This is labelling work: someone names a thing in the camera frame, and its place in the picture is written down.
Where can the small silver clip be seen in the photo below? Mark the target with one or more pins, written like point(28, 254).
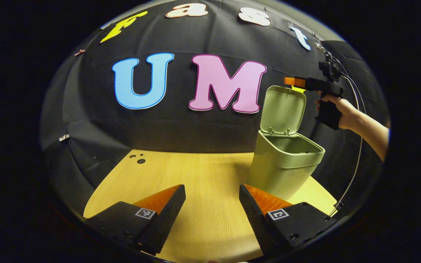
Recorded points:
point(64, 137)

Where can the small red clip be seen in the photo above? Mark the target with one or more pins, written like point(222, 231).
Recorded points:
point(79, 52)

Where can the black backdrop cloth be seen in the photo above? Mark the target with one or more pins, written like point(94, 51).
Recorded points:
point(181, 124)

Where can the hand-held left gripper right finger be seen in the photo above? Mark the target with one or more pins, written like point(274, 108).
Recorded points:
point(256, 219)

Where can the green desktop garbage bin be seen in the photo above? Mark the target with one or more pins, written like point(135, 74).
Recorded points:
point(283, 164)

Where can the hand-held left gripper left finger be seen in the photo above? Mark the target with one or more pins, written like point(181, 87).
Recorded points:
point(165, 219)

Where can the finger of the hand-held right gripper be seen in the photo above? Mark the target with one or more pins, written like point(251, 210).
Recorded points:
point(294, 82)

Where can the wooden desktop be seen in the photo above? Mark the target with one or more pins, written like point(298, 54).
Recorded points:
point(203, 175)

